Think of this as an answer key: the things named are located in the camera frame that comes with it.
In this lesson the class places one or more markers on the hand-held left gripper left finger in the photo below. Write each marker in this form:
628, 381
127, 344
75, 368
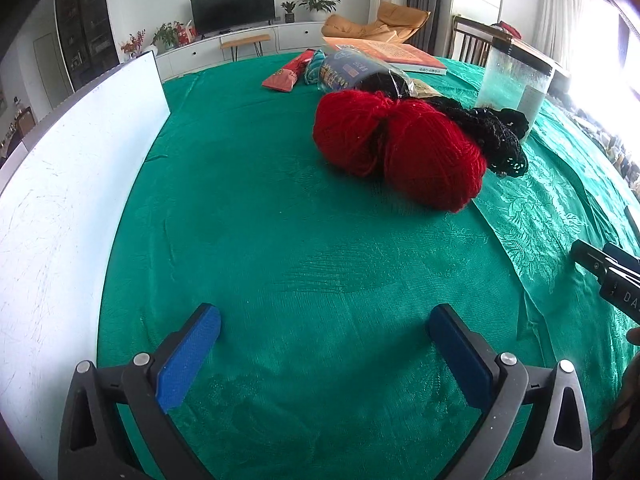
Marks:
190, 355

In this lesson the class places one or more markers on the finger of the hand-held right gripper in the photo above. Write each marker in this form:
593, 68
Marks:
620, 262
587, 257

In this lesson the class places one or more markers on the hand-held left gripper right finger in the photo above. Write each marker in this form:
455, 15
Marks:
460, 360

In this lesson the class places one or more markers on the black lace cloth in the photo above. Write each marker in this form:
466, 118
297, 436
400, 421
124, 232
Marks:
495, 140

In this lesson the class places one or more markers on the white storage box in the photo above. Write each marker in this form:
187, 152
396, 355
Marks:
75, 210

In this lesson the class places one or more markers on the red yarn skein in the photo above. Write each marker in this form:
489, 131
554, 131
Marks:
425, 160

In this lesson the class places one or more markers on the small yellow green packet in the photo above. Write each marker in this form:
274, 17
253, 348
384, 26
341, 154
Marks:
424, 91

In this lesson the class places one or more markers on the red pouch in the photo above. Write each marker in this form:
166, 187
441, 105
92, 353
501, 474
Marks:
282, 77

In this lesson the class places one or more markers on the clear bag with blue print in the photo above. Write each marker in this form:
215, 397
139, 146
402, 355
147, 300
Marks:
350, 72

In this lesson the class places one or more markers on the teal pouch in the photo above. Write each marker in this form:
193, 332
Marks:
312, 67

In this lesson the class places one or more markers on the person's right hand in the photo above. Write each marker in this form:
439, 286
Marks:
634, 336

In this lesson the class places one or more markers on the green tablecloth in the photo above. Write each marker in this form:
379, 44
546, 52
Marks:
300, 270

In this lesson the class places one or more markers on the clear jar with black lid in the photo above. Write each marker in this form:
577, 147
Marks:
505, 80

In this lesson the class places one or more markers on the red cloth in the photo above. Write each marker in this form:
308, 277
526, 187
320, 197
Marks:
507, 30

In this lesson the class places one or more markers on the dark wooden chair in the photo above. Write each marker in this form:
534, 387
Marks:
472, 40

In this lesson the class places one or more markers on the white curtain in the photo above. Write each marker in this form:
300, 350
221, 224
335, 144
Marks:
565, 5

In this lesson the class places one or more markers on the orange book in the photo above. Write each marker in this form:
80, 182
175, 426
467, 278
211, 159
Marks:
395, 55

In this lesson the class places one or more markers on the white TV cabinet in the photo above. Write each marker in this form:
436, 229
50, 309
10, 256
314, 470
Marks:
200, 57

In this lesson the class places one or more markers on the orange lounge chair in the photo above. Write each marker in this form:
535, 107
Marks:
395, 17

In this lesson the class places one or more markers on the red flower arrangement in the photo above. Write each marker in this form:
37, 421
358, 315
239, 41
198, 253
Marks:
132, 45

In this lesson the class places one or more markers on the wooden stool with black legs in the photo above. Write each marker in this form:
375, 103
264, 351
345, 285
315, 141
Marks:
245, 40

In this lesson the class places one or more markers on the bushy green potted plant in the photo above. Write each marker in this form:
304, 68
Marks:
167, 35

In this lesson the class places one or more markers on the red gift box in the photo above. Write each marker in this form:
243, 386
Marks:
187, 34

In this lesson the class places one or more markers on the white door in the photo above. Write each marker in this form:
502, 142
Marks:
50, 65

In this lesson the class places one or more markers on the black display cabinet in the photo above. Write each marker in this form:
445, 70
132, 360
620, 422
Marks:
87, 30

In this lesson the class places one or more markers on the black television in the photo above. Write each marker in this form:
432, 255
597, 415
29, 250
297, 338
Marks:
232, 7

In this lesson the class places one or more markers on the small green potted plant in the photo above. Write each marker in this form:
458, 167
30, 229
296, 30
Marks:
288, 10

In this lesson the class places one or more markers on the large green potted plant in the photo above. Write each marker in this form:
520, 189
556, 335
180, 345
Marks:
317, 2

